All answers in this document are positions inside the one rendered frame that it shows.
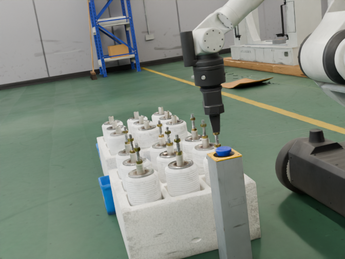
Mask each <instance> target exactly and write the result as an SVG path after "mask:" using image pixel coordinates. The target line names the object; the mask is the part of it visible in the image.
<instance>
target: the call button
mask: <svg viewBox="0 0 345 259"><path fill-rule="evenodd" d="M215 150H216V153H217V154H218V156H226V155H229V154H230V152H231V151H232V148H231V147H229V146H221V147H218V148H216V149H215Z"/></svg>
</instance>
